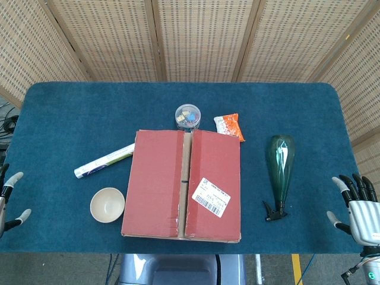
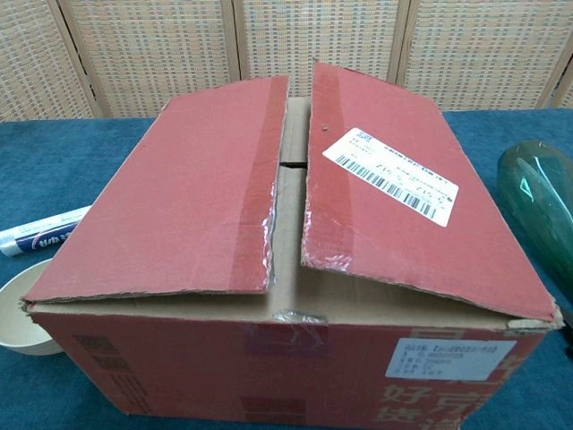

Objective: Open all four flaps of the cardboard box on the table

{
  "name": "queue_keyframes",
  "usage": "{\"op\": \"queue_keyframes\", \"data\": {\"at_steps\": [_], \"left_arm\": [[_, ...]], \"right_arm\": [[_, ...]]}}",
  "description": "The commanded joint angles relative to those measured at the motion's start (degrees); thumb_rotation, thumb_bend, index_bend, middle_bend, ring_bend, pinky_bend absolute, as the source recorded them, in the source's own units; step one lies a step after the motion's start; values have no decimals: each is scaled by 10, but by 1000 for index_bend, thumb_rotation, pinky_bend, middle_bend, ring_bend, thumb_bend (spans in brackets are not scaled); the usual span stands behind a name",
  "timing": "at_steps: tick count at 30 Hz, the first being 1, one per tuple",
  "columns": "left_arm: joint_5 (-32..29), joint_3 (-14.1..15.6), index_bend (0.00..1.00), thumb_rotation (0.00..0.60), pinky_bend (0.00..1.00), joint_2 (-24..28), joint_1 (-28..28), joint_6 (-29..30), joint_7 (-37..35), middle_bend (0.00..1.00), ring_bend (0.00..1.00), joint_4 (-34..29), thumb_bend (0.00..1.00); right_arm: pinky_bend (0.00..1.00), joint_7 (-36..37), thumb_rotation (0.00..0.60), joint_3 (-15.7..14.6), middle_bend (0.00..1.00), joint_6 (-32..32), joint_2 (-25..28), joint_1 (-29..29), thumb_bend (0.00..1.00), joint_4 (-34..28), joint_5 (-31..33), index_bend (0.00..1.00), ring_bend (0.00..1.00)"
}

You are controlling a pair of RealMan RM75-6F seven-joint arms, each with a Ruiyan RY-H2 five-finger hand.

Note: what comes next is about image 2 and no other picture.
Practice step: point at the brown cardboard box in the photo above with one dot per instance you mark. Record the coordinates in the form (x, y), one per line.
(179, 179)

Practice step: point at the woven bamboo folding screen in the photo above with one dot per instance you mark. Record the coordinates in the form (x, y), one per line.
(156, 54)

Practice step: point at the blue table mat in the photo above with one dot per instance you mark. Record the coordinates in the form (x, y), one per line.
(45, 170)

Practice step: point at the white blue wrap roll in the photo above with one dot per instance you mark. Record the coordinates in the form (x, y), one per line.
(40, 230)

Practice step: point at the green glass vase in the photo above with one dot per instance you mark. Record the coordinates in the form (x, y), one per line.
(537, 210)

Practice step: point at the cream bowl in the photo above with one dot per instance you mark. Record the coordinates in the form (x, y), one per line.
(18, 331)

